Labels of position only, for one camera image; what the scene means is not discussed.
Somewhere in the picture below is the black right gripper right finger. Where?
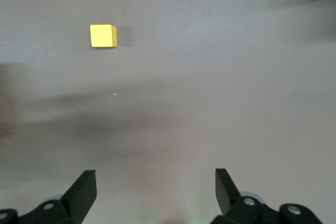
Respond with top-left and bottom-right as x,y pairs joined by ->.
209,168 -> 325,224

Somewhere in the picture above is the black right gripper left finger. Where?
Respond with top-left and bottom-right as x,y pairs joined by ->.
0,169 -> 98,224

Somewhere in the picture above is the yellow cube block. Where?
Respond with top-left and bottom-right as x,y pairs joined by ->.
89,24 -> 118,49

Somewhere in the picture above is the brown table cover mat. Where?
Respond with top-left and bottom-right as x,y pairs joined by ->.
0,0 -> 336,224

